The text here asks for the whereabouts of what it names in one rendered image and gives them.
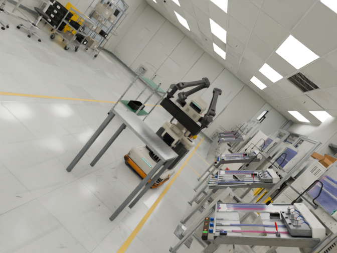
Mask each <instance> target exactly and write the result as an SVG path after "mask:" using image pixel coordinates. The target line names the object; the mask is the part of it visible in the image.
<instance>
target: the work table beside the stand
mask: <svg viewBox="0 0 337 253"><path fill-rule="evenodd" d="M115 115H116V116H117V117H118V118H119V119H120V120H121V121H122V122H123V124H122V125H121V126H120V127H119V129H118V130H117V131H116V132H115V134H114V135H113V136H112V137H111V139H110V140H109V141H108V142H107V144H106V145H105V146H104V147H103V148H102V150H101V151H100V152H99V153H98V155H97V156H96V157H95V158H94V160H93V161H92V162H91V163H90V165H91V167H93V166H94V165H95V164H96V163H97V162H98V160H99V159H100V158H101V157H102V155H103V154H104V153H105V152H106V151H107V149H108V148H109V147H110V146H111V144H112V143H113V142H114V141H115V140H116V138H117V137H118V136H119V135H120V133H121V132H122V131H123V130H124V128H125V127H126V126H127V127H128V128H129V129H131V130H132V131H133V132H134V133H135V134H136V135H137V136H138V137H139V138H140V139H141V140H142V141H143V142H144V143H145V144H146V145H147V146H148V147H149V148H150V149H151V150H152V151H153V152H154V153H155V154H156V155H157V156H158V157H159V158H160V161H159V162H158V163H157V164H156V165H155V166H154V167H153V169H152V170H151V171H150V172H149V173H148V174H147V175H146V177H145V178H144V179H143V180H142V181H141V182H140V183H139V185H138V186H137V187H136V188H135V189H134V190H133V191H132V193H131V194H130V195H129V196H128V197H127V198H126V199H125V201H124V202H123V203H122V204H121V205H120V206H119V207H118V209H117V210H116V211H115V212H114V213H113V214H112V215H111V217H110V218H109V219H110V220H111V221H113V220H114V219H115V218H116V217H117V216H118V215H119V214H120V212H121V211H122V210H123V209H124V208H125V207H126V206H127V204H128V203H129V202H130V201H131V200H132V199H133V198H134V197H135V195H136V194H137V193H138V192H139V191H140V190H141V189H142V187H143V186H144V185H145V184H146V183H147V182H148V181H149V180H150V178H151V177H152V176H153V175H154V174H155V173H156V172H157V170H158V169H159V168H160V167H161V166H162V165H163V164H164V162H166V161H168V162H167V163H166V164H165V165H164V166H163V167H162V168H161V170H160V171H159V172H158V173H157V174H156V175H155V176H154V177H153V179H152V180H151V181H150V182H149V183H148V184H147V185H146V187H145V188H144V189H143V190H142V191H141V192H140V193H139V194H138V196H137V197H136V198H135V199H134V200H133V201H132V202H131V203H130V205H129V206H128V207H129V208H130V209H131V208H132V207H133V206H134V205H135V204H136V203H137V202H138V201H139V199H140V198H141V197H142V196H143V195H144V194H145V193H146V192H147V190H148V189H149V188H150V187H151V186H152V185H153V184H154V183H155V181H156V180H157V179H158V178H159V177H160V176H161V175H162V174H163V172H164V171H165V170H166V169H167V168H168V167H169V166H170V165H171V163H172V162H173V161H174V160H175V159H176V158H177V157H178V154H177V153H176V152H175V151H174V150H173V149H172V148H170V147H169V146H168V145H167V144H166V143H165V142H164V141H163V140H162V139H161V138H160V137H159V136H158V135H157V134H156V133H155V132H154V131H153V130H152V129H151V128H150V127H149V126H147V125H146V124H145V123H144V122H143V121H142V120H141V119H140V118H139V117H138V116H137V115H136V114H135V113H134V112H131V111H124V110H118V109H113V110H112V112H111V113H110V114H109V115H108V117H107V118H106V119H105V120H104V122H103V123H102V124H101V125H100V127H99V128H98V129H97V130H96V132H95V133H94V134H93V136H92V137H91V138H90V139H89V141H88V142H87V143H86V144H85V146H84V147H83V148H82V149H81V151H80V152H79V153H78V155H77V156H76V157H75V158H74V160H73V161H72V162H71V163H70V165H69V166H68V167H67V168H66V170H67V171H68V172H71V171H72V169H73V168H74V167H75V166H76V164H77V163H78V162H79V161H80V159H81V158H82V157H83V155H84V154H85V153H86V152H87V150H88V149H89V148H90V147H91V145H92V144H93V143H94V142H95V140H96V139H97V138H98V137H99V135H100V134H101V133H102V132H103V130H104V129H105V128H106V127H107V125H108V124H109V123H110V122H111V120H112V119H113V118H114V117H115Z"/></svg>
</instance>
